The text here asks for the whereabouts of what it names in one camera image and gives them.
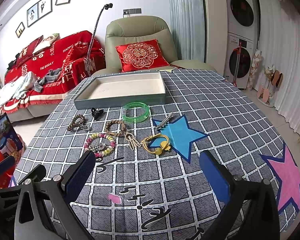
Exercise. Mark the red embroidered cushion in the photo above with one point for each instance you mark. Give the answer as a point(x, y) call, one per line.
point(141, 56)

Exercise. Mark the green translucent bangle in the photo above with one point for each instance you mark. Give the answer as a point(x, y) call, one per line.
point(135, 112)

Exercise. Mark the upper white washing machine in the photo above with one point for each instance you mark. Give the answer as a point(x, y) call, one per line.
point(242, 18)

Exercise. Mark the beige wooden charm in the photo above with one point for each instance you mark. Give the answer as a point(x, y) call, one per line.
point(133, 143)

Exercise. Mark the wall socket panel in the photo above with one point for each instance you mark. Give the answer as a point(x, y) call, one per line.
point(132, 11)

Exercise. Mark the silver hair clip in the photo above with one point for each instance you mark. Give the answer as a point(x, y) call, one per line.
point(164, 122)

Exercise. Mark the pink slippers rack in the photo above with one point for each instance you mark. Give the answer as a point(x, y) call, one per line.
point(265, 93)

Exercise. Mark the green leather armchair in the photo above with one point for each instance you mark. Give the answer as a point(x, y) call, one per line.
point(143, 28)

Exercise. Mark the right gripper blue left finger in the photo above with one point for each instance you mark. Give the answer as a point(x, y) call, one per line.
point(76, 176)

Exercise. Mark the grey checked tablecloth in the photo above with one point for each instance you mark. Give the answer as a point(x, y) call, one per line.
point(165, 197)

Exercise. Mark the small pink paper piece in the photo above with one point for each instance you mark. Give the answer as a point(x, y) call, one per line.
point(116, 199)

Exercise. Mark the black hair claw clip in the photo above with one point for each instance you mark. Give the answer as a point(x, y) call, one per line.
point(96, 113)

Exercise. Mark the large black picture frame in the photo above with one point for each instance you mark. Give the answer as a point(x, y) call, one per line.
point(38, 11)

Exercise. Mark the small lower picture frame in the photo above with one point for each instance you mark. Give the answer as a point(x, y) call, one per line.
point(20, 29)

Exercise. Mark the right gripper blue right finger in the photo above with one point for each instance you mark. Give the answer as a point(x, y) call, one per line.
point(218, 176)

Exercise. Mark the blue printed box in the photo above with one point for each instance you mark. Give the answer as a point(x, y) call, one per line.
point(10, 143)

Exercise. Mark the teal curtain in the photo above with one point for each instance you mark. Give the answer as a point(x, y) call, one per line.
point(188, 28)

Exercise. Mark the blue star sticker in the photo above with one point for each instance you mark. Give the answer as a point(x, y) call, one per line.
point(181, 136)

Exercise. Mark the grey clothing on sofa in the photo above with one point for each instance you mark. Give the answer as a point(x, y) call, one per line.
point(50, 77)

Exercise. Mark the red pillow on sofa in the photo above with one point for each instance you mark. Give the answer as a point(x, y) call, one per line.
point(27, 52)

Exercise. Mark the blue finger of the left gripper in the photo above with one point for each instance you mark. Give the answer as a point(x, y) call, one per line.
point(7, 165)

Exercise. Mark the pink star sticker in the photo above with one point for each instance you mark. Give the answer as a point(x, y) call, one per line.
point(287, 174)

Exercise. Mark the white clothing on sofa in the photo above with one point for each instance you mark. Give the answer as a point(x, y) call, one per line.
point(18, 88)

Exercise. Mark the red covered sofa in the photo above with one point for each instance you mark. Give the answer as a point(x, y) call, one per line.
point(78, 55)

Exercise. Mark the teal jewelry tray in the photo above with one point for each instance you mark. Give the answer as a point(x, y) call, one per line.
point(120, 89)

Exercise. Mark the white printed pillow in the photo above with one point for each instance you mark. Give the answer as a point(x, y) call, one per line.
point(46, 43)

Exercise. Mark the red mop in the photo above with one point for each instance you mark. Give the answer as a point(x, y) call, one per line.
point(234, 82)

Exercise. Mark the white sheer curtain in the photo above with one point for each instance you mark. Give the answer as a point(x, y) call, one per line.
point(280, 46)

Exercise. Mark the lower white washing machine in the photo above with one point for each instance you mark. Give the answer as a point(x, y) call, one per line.
point(245, 59)

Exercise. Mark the white washing machine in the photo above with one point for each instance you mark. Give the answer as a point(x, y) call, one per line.
point(245, 59)
point(242, 18)

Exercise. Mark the yellow star sticker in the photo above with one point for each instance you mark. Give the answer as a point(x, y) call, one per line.
point(169, 70)

